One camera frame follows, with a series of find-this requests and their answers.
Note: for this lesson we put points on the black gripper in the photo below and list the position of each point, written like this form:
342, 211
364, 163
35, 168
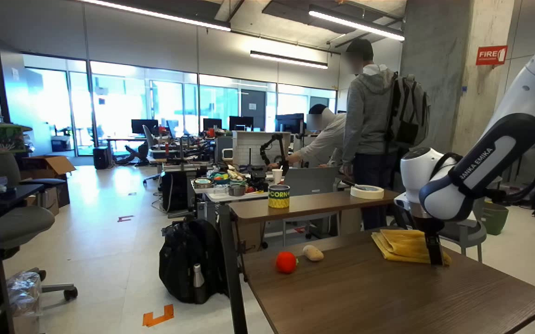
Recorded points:
431, 226

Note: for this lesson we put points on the yellow terry towel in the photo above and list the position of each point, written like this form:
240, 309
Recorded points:
401, 245

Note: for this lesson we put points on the beige potato toy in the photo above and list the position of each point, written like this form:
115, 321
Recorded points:
312, 252

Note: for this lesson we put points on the red tomato toy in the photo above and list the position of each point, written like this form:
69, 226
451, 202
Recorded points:
286, 261

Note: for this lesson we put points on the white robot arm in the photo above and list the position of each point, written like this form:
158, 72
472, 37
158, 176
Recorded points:
440, 185

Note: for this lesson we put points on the green bin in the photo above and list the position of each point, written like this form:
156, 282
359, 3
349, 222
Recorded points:
490, 215

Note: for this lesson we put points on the white tape roll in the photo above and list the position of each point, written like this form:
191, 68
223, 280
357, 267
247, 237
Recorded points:
366, 191

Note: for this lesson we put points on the person in grey hoodie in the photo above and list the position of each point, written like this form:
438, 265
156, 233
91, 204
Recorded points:
366, 155

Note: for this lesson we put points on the grey backpack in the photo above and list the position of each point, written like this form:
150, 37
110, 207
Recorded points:
407, 113

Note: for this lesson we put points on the person in white top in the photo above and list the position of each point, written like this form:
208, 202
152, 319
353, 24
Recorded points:
327, 142

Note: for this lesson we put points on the yellow green jar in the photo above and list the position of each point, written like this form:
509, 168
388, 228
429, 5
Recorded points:
279, 196

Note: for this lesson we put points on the black backpack on floor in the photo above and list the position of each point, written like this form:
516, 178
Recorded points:
191, 263

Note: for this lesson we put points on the cardboard box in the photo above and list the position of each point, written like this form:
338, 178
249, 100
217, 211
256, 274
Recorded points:
50, 167

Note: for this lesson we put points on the black office chair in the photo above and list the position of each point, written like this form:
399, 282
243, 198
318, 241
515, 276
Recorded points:
19, 220

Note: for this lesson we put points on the red wall sign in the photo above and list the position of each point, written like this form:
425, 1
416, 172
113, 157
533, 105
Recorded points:
490, 53

